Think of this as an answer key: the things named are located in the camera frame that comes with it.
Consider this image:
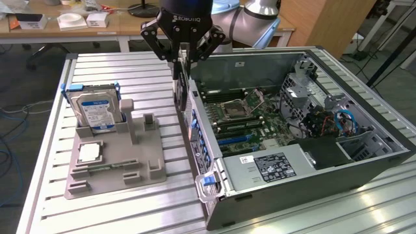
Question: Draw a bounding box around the black Nvidia graphics card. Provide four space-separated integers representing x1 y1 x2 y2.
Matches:
172 42 193 113

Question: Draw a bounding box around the plain white box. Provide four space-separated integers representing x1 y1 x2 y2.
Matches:
85 12 109 28

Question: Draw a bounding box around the blue floor cable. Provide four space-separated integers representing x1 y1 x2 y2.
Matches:
0 107 26 208

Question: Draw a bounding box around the blue expansion slot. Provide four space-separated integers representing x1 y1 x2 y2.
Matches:
216 136 253 145

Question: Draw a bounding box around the metal socket cover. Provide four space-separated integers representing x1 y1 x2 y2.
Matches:
242 89 265 108

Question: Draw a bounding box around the hard disk with blue bracket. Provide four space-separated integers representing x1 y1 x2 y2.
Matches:
60 82 126 134

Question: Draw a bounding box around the black stand pole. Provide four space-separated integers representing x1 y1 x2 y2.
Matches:
366 24 416 86

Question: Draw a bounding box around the blue data wire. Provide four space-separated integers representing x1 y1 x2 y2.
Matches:
334 109 358 135

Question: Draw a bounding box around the black round lamp base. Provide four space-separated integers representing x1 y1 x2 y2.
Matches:
126 0 161 18

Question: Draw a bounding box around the white box with round insert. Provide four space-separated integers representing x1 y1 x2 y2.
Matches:
57 13 88 31

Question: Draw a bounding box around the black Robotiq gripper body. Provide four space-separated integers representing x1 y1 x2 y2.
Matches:
156 0 214 49

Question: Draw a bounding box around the black open PC case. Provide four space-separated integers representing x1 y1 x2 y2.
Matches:
173 46 416 231

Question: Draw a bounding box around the grey power supply unit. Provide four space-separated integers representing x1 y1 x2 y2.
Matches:
222 143 317 192

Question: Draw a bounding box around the wooden cabinet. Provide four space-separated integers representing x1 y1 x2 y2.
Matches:
278 0 377 59

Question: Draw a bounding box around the small metal disk bay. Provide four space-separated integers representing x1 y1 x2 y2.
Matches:
336 130 384 161

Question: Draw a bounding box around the red twisted wire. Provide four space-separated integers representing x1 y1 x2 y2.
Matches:
320 116 336 137

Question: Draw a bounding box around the white box with black lid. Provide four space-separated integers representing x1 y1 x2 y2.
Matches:
16 13 48 30

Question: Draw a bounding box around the CPU socket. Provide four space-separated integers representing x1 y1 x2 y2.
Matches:
220 99 250 117

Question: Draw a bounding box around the metal disk bay cage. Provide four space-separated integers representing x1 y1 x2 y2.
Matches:
278 59 329 117

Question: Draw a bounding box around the wooden desk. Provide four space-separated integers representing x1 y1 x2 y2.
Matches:
0 0 296 44

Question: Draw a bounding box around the grey plastic parts rack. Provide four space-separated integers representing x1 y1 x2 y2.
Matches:
64 98 168 200

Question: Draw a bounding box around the silver CPU chip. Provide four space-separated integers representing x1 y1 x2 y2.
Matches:
78 144 101 163

